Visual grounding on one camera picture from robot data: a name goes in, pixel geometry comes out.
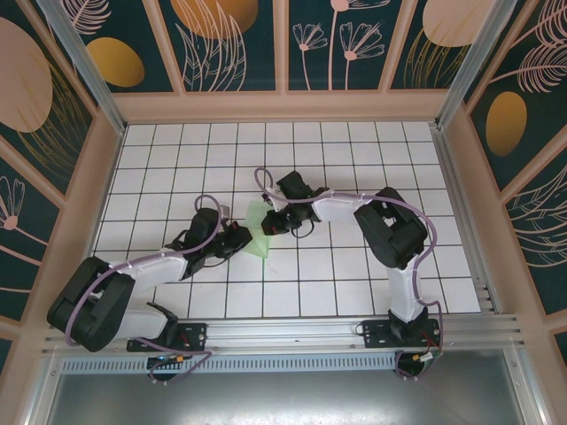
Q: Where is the grey sheet metal panel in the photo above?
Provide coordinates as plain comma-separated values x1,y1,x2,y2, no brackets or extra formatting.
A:
43,349,546,425

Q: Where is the thin black right gripper cable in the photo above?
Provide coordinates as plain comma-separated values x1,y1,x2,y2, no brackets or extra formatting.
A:
290,220,316,239

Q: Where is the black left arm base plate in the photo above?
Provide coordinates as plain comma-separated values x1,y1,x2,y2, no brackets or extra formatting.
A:
127,322,208,353

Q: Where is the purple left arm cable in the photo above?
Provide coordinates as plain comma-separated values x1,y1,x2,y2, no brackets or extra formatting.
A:
64,195,222,385

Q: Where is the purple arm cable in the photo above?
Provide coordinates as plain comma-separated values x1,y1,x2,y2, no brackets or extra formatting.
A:
254,166,446,381
64,195,222,385

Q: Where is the aluminium mounting rail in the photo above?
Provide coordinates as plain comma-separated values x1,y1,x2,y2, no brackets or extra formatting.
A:
42,313,526,358

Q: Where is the aluminium side rail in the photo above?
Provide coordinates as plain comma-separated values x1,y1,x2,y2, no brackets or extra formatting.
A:
431,123,506,316

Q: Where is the slotted grey cable duct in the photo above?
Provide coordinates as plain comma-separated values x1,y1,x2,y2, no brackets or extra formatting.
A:
61,353,400,373

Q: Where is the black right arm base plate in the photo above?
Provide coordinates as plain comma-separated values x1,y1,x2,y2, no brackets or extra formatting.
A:
361,319,442,351

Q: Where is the aluminium corner post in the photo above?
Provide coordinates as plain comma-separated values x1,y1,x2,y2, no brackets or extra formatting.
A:
37,0,128,134
434,0,531,130

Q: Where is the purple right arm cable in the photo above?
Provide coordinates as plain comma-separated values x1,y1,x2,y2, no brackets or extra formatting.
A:
254,166,446,381

